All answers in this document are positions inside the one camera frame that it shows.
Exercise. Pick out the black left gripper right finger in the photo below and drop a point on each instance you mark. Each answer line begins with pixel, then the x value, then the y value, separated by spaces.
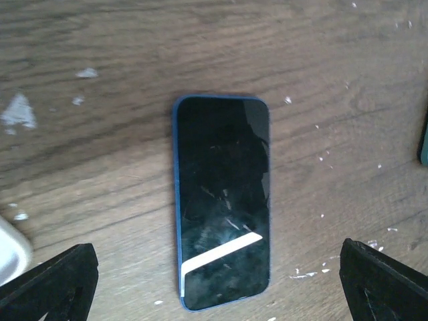
pixel 378 287

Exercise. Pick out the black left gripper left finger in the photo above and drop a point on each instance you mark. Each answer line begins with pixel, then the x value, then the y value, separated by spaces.
pixel 62 288

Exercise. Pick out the pale pink phone case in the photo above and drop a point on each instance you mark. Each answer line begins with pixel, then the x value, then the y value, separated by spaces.
pixel 15 252

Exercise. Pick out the blue smartphone black screen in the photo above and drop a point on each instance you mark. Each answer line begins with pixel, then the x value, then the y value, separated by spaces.
pixel 221 160

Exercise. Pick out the dark green phone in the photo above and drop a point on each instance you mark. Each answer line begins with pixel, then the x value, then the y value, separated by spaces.
pixel 423 153

